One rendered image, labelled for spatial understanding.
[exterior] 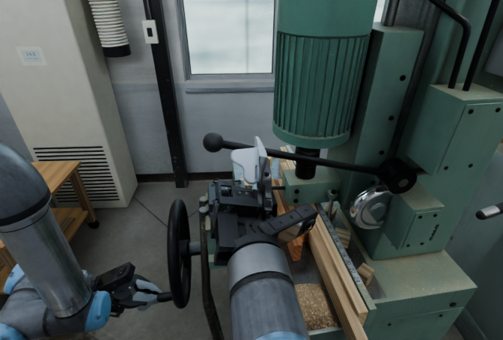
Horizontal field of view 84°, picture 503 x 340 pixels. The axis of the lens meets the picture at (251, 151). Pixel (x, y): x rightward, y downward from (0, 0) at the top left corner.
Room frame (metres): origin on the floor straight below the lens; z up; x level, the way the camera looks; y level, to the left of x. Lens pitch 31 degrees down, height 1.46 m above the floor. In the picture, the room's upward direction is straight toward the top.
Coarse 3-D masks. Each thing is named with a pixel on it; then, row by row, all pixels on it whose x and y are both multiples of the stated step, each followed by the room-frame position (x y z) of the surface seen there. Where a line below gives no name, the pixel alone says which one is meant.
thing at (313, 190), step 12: (324, 168) 0.61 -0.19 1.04; (288, 180) 0.56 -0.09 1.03; (300, 180) 0.56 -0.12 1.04; (312, 180) 0.56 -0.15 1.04; (324, 180) 0.56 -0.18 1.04; (336, 180) 0.56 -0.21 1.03; (288, 192) 0.54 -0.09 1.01; (300, 192) 0.54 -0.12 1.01; (312, 192) 0.55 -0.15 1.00; (324, 192) 0.55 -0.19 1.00; (288, 204) 0.54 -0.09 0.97; (300, 204) 0.54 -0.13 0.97
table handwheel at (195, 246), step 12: (180, 204) 0.58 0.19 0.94; (168, 216) 0.52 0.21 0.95; (180, 216) 0.59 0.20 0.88; (168, 228) 0.48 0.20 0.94; (180, 228) 0.56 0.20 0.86; (168, 240) 0.46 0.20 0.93; (180, 240) 0.54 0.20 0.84; (168, 252) 0.43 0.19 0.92; (180, 252) 0.51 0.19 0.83; (192, 252) 0.52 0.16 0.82; (168, 264) 0.42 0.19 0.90; (180, 264) 0.47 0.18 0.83; (168, 276) 0.40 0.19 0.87; (180, 276) 0.41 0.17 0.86; (180, 288) 0.40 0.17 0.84; (180, 300) 0.39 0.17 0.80
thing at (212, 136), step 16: (208, 144) 0.39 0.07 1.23; (224, 144) 0.40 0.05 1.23; (240, 144) 0.41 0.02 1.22; (304, 160) 0.42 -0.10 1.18; (320, 160) 0.43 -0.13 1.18; (400, 160) 0.47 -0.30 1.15; (384, 176) 0.45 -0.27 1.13; (400, 176) 0.44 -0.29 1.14; (416, 176) 0.44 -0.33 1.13; (400, 192) 0.44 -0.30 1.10
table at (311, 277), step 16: (272, 160) 0.85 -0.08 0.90; (240, 176) 0.76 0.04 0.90; (272, 176) 0.76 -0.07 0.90; (208, 256) 0.46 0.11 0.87; (288, 256) 0.44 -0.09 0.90; (304, 256) 0.44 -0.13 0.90; (304, 272) 0.39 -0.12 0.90; (336, 320) 0.29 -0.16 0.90; (320, 336) 0.27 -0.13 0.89; (336, 336) 0.27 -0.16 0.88
